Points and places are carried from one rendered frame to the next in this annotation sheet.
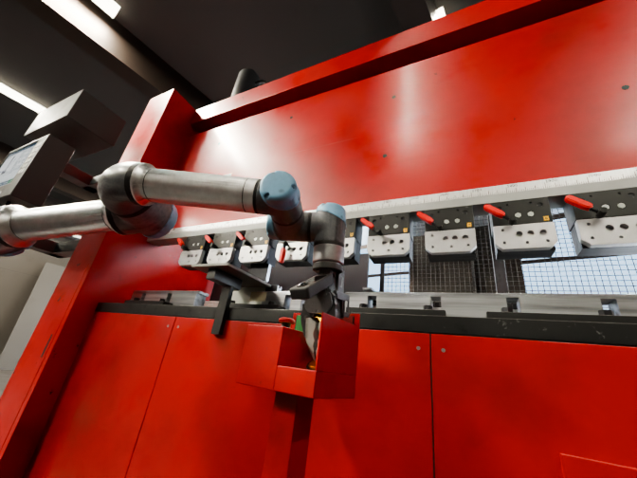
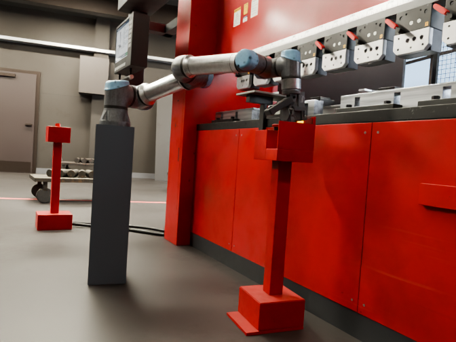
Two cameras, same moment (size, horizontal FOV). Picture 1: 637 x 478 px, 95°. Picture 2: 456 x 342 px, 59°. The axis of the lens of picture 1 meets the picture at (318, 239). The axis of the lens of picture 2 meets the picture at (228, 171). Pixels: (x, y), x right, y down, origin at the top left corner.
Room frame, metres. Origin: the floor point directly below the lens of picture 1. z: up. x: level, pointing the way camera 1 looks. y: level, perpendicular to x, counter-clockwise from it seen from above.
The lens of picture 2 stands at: (-0.79, -0.66, 0.67)
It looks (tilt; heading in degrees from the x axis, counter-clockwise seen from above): 2 degrees down; 31
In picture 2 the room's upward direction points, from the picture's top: 4 degrees clockwise
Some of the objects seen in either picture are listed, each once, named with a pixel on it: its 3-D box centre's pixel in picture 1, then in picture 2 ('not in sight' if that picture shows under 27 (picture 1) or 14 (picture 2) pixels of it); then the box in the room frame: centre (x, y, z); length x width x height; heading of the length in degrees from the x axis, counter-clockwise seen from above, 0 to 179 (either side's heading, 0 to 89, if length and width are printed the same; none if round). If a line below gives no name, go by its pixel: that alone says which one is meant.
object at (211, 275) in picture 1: (218, 303); (258, 116); (1.09, 0.33, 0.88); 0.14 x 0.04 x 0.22; 151
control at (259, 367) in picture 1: (301, 346); (283, 138); (0.70, 0.00, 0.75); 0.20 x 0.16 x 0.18; 53
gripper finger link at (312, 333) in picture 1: (317, 339); not in sight; (0.68, -0.03, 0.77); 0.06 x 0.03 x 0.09; 143
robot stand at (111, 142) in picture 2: not in sight; (110, 203); (0.62, 0.89, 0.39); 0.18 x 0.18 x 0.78; 50
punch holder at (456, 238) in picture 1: (449, 233); (418, 32); (0.88, -0.44, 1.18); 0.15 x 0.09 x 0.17; 61
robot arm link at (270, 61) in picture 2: (289, 223); (266, 68); (0.65, 0.08, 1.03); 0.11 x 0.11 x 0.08; 84
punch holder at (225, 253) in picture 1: (227, 250); (267, 71); (1.36, 0.44, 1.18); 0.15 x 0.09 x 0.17; 61
